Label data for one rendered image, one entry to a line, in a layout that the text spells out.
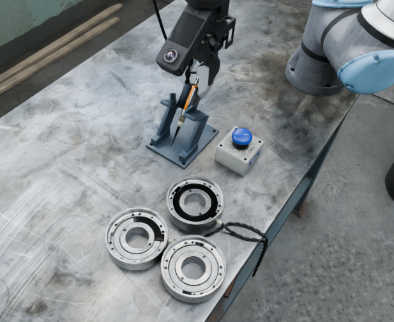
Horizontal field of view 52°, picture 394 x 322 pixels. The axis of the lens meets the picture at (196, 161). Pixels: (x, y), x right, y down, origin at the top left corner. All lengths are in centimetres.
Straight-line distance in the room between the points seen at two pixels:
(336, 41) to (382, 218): 115
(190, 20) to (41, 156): 41
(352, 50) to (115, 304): 62
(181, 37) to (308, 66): 42
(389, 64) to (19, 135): 74
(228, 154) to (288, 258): 93
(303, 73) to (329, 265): 90
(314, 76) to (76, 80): 56
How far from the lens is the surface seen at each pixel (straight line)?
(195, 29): 65
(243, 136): 77
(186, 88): 77
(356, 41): 83
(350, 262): 172
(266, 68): 106
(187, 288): 66
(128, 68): 103
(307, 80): 100
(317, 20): 93
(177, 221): 70
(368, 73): 83
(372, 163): 206
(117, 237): 70
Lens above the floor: 144
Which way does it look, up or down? 52 degrees down
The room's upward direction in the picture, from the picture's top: 5 degrees clockwise
